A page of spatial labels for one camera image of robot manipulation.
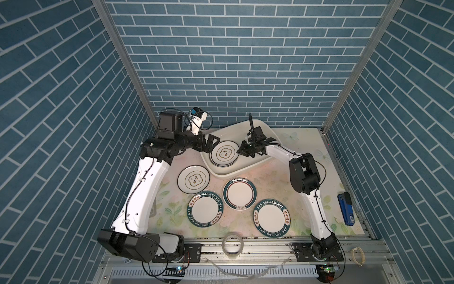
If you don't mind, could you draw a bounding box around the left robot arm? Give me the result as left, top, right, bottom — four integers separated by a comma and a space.
98, 107, 220, 263

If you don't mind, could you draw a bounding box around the green red rimmed plate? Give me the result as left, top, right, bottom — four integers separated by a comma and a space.
222, 177, 257, 211

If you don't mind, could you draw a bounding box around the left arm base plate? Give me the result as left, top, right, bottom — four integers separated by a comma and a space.
152, 243, 202, 264

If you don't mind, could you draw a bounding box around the green rimmed plate right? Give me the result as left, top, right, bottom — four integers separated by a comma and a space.
253, 199, 291, 238

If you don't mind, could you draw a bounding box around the white cloud-pattern plate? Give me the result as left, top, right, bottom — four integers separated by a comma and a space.
177, 165, 210, 194
209, 140, 239, 168

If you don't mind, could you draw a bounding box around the aluminium rail frame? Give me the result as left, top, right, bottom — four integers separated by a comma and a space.
94, 237, 404, 284

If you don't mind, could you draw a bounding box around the white cable tie strip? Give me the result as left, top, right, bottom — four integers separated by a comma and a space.
205, 257, 292, 279

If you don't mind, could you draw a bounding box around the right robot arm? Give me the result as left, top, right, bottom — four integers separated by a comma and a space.
237, 140, 339, 260

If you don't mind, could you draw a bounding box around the clear tape roll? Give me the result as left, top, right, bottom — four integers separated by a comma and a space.
222, 232, 244, 259

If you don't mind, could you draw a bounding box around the beige rubber band loop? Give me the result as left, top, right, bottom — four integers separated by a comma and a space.
351, 246, 366, 267

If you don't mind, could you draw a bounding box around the green rimmed plate left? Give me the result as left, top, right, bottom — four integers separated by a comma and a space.
186, 191, 224, 228

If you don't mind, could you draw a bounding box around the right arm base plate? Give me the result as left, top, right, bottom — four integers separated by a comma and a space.
290, 243, 345, 262

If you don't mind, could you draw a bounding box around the blue black stapler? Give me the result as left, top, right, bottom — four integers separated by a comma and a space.
338, 192, 355, 226

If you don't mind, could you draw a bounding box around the floral table mat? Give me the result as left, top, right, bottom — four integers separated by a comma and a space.
148, 129, 366, 239

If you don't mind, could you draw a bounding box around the white plastic bin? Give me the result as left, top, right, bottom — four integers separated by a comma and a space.
201, 119, 281, 179

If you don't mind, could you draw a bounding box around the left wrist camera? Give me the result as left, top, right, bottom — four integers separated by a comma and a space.
189, 107, 208, 136

